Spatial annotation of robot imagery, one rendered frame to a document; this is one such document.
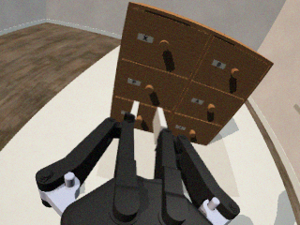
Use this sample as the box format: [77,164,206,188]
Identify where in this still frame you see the brown wooden chest of drawers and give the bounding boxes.
[110,2,274,146]

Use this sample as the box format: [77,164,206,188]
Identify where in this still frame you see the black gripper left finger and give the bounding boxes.
[36,101,140,222]

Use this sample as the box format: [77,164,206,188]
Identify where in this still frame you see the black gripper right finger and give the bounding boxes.
[153,107,240,225]

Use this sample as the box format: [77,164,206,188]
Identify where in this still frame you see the brown wooden drawer front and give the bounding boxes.
[193,36,269,97]
[116,58,188,109]
[168,112,221,144]
[122,7,210,76]
[112,96,171,132]
[176,80,243,125]

